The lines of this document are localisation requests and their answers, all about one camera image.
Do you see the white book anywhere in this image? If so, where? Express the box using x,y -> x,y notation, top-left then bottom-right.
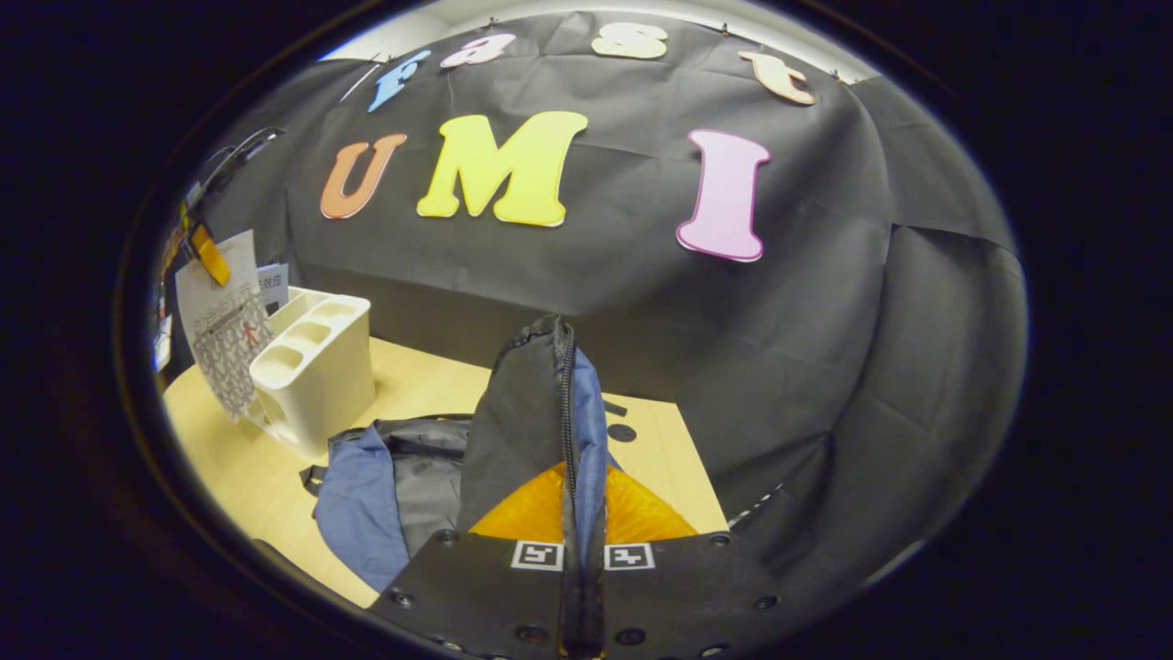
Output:
174,229 -> 276,423

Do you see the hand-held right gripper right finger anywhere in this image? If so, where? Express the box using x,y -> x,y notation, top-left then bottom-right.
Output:
600,466 -> 807,660

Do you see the black backdrop cloth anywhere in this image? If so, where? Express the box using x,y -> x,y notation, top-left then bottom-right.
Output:
197,11 -> 1027,588

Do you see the cream plastic bookshelf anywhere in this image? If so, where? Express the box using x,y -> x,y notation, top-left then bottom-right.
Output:
246,287 -> 375,459

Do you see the blue schoolbag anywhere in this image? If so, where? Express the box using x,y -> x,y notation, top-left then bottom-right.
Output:
301,314 -> 633,660

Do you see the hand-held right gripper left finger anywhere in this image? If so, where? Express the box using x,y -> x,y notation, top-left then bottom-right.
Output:
369,461 -> 571,660

